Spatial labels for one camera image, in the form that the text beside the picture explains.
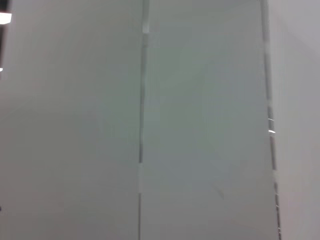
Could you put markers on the ceiling light panel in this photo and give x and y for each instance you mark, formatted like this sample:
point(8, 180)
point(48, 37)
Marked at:
point(5, 18)

